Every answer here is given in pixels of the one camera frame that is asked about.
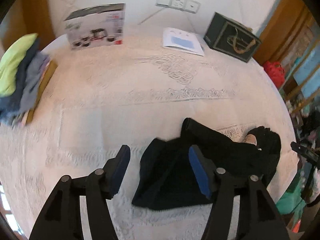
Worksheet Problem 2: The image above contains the white paper booklet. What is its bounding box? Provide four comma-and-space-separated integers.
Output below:
163, 28, 204, 56

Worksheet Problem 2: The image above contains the wall switch socket panel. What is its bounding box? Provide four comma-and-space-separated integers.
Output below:
156, 0, 201, 14

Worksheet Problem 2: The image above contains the stack of folded clothes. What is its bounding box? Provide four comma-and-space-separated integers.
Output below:
1, 33, 57, 126

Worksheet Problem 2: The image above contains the black gift bag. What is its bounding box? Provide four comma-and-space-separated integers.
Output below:
203, 12, 261, 63

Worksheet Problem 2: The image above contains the black garment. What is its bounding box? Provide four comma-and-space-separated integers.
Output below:
132, 118, 281, 211

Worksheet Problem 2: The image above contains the green bag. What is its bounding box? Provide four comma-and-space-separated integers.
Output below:
276, 170, 306, 224

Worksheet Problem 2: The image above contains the white lace tablecloth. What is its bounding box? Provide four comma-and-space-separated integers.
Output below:
1, 35, 298, 239

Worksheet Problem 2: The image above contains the tea set cardboard box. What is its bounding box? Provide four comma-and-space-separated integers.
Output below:
64, 3, 125, 50

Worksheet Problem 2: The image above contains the red plastic basket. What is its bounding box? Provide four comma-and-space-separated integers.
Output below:
263, 61, 285, 89

